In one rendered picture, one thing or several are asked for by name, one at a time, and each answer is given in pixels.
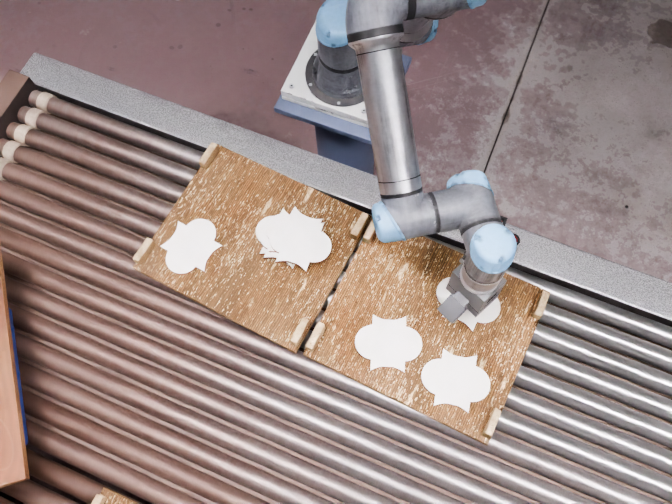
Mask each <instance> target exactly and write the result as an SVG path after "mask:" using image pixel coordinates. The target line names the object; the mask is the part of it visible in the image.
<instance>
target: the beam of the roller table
mask: <svg viewBox="0 0 672 504"><path fill-rule="evenodd" d="M20 73H21V74H24V75H26V76H29V77H30V78H31V80H32V81H33V83H34V84H35V85H36V87H37V88H38V89H39V91H41V92H47V93H50V94H53V95H55V96H57V98H59V99H62V100H65V101H67V102H70V103H73V104H75V105H78V106H81V107H83V108H86V109H89V110H91V111H94V112H97V113H99V114H102V115H105V116H107V117H110V118H113V119H116V120H118V121H121V122H124V123H126V124H129V125H132V126H134V127H137V128H140V129H142V130H145V131H148V132H150V133H153V134H156V135H158V136H161V137H164V138H166V139H169V140H172V141H174V142H177V143H180V144H182V145H185V146H188V147H191V148H193V149H196V150H199V151H201V152H205V151H206V149H207V148H208V146H209V145H210V144H211V143H212V142H213V143H216V144H219V145H221V146H223V147H225V148H227V149H229V150H231V151H234V152H236V153H238V154H240V155H242V156H244V157H246V158H249V159H251V160H253V161H255V162H257V163H259V164H261V165H264V166H266V167H268V168H270V169H272V170H274V171H276V172H279V173H281V174H283V175H285V176H287V177H289V178H291V179H294V180H296V181H298V182H300V183H302V184H304V185H306V186H309V187H311V188H313V189H315V190H317V191H319V192H321V193H324V194H326V195H328V196H330V197H332V198H334V199H336V200H339V201H341V202H343V203H345V204H347V205H349V206H351V207H354V208H356V209H358V210H360V211H362V212H365V213H367V214H370V215H372V206H373V204H375V203H378V202H379V201H381V195H380V189H379V184H378V178H377V176H375V175H372V174H369V173H367V172H364V171H361V170H358V169H356V168H353V167H350V166H347V165H344V164H342V163H339V162H336V161H333V160H331V159H328V158H325V157H322V156H320V155H317V154H314V153H311V152H309V151H306V150H303V149H300V148H298V147H295V146H292V145H289V144H287V143H284V142H281V141H278V140H276V139H273V138H270V137H267V136H264V135H262V134H259V133H256V132H253V131H251V130H248V129H245V128H242V127H240V126H237V125H234V124H231V123H229V122H226V121H223V120H220V119H218V118H215V117H212V116H209V115H207V114H204V113H201V112H198V111H195V110H193V109H190V108H187V107H184V106H182V105H179V104H176V103H173V102H171V101H168V100H165V99H162V98H160V97H157V96H154V95H151V94H149V93H146V92H143V91H140V90H138V89H135V88H132V87H129V86H126V85H124V84H121V83H118V82H115V81H113V80H110V79H107V78H104V77H102V76H99V75H96V74H93V73H91V72H88V71H85V70H82V69H80V68H77V67H74V66H71V65H69V64H66V63H63V62H60V61H57V60H55V59H52V58H49V57H46V56H44V55H41V54H38V53H33V55H32V56H31V58H30V59H29V60H28V62H27V63H26V65H25V66H24V68H23V69H22V70H21V72H20ZM505 227H507V228H508V229H509V230H510V231H511V232H512V233H515V234H517V235H518V236H519V238H520V243H519V244H518V245H517V247H516V252H515V256H514V259H513V262H512V263H511V265H510V266H509V267H512V268H515V269H517V270H520V271H523V272H525V273H528V274H531V275H533V276H536V277H539V278H541V279H544V280H547V281H549V282H552V283H555V284H557V285H560V286H563V287H566V288H568V289H571V290H574V291H576V292H579V293H582V294H584V295H587V296H590V297H592V298H595V299H598V300H600V301H603V302H606V303H608V304H611V305H614V306H616V307H619V308H622V309H624V310H627V311H630V312H632V313H635V314H638V315H641V316H643V317H646V318H649V319H651V320H654V321H657V322H659V323H662V324H665V325H667V326H670V327H672V283H670V282H667V281H665V280H662V279H659V278H656V277H654V276H651V275H648V274H645V273H643V272H640V271H637V270H634V269H631V268H629V267H626V266H623V265H620V264H618V263H615V262H612V261H609V260H607V259H604V258H601V257H598V256H596V255H593V254H590V253H587V252H585V251H582V250H579V249H576V248H574V247H571V246H568V245H565V244H562V243H560V242H557V241H554V240H551V239H549V238H546V237H543V236H540V235H538V234H535V233H532V232H529V231H527V230H524V229H521V228H518V227H516V226H513V225H510V224H507V223H506V224H505ZM426 236H429V237H432V238H434V239H437V240H440V241H442V242H445V243H448V244H450V245H453V246H456V247H458V248H461V249H464V250H466V249H465V245H464V242H463V239H462V237H461V234H460V230H459V229H456V230H451V231H446V232H441V233H435V234H430V235H426Z"/></svg>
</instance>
